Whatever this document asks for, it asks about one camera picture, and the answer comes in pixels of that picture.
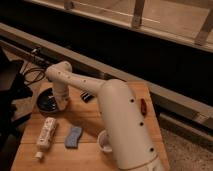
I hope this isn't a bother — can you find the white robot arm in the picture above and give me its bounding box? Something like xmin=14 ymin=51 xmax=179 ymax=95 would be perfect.
xmin=45 ymin=61 xmax=166 ymax=171

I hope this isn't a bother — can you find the black striped comb block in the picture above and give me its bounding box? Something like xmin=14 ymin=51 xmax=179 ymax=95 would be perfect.
xmin=80 ymin=92 xmax=94 ymax=103

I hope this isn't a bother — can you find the white lotion tube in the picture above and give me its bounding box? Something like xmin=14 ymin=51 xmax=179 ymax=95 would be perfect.
xmin=35 ymin=117 xmax=57 ymax=160

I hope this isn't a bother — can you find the blue sponge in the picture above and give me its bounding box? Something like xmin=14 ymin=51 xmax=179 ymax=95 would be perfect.
xmin=64 ymin=126 xmax=83 ymax=148

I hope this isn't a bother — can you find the black chair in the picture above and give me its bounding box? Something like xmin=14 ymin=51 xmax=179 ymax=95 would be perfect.
xmin=0 ymin=47 xmax=33 ymax=153

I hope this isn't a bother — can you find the white plastic cup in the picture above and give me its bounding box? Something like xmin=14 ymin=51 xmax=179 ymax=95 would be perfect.
xmin=97 ymin=130 xmax=112 ymax=153

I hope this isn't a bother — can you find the small red pocket knife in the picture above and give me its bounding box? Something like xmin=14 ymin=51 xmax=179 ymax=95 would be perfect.
xmin=141 ymin=98 xmax=147 ymax=116

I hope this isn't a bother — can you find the black cable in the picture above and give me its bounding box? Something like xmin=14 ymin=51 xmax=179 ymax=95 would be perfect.
xmin=21 ymin=61 xmax=51 ymax=85

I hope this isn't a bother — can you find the metal window bracket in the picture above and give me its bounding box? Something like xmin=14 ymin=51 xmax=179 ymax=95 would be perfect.
xmin=131 ymin=0 xmax=145 ymax=28

